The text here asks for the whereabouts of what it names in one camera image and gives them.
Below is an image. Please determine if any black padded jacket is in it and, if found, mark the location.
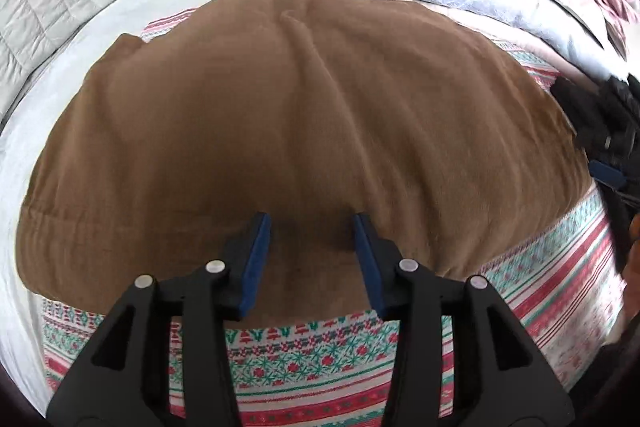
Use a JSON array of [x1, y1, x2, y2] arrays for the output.
[[549, 74, 640, 152]]

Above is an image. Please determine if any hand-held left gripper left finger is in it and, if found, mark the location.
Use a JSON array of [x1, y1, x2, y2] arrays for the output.
[[46, 213, 273, 427]]

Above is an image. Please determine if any red green patterned blanket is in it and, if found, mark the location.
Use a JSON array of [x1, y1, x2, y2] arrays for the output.
[[39, 4, 632, 427]]

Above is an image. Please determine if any brown coat with fur collar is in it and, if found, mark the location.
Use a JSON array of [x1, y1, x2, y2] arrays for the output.
[[15, 0, 598, 325]]

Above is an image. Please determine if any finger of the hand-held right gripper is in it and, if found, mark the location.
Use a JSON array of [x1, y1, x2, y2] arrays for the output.
[[586, 129, 640, 210]]

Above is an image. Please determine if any bed with grey sheet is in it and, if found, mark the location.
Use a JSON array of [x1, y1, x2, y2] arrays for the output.
[[0, 0, 321, 358]]

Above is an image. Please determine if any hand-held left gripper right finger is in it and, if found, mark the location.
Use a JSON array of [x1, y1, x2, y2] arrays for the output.
[[354, 213, 573, 427]]

